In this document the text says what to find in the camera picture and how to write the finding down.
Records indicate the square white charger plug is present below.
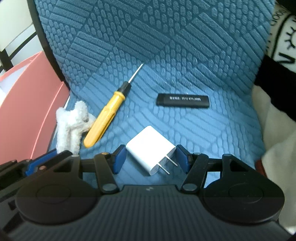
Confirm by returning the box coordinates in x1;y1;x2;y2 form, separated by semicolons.
126;126;178;176

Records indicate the white fluffy hair clip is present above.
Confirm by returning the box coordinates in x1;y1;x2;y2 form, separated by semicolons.
56;100;96;155

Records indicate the black usb stick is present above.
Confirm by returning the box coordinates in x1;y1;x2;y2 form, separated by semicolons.
156;93;210;108

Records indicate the pink cardboard box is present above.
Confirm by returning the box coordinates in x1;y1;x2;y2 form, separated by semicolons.
1;52;70;164

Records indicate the blue textured sofa cover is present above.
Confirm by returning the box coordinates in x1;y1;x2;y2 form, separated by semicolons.
32;0;276;188

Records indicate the cream black patterned blanket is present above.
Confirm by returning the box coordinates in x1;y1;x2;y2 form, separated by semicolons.
252;1;295;234

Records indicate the yellow handled screwdriver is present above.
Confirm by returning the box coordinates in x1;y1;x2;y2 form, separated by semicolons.
83;63;144;148

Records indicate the beige chair with black frame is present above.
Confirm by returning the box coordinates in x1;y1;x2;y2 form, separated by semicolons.
0;0;47;75

